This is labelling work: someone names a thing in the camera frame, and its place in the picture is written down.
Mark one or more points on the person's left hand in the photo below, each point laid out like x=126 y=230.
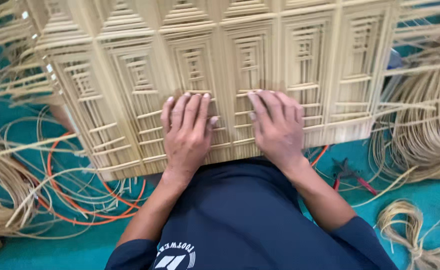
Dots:
x=188 y=138

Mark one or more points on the heap of loose rattan strips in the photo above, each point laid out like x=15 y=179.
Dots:
x=21 y=157

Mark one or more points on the person's dark blue shirt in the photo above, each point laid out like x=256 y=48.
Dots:
x=250 y=221

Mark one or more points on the large bundle of rattan strips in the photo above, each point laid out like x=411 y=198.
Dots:
x=422 y=123

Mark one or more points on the person's right hand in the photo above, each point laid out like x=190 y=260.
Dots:
x=280 y=131

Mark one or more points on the small looped rattan bundle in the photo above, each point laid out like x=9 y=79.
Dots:
x=411 y=236

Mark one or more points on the woven rattan panel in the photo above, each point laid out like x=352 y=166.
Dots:
x=205 y=67

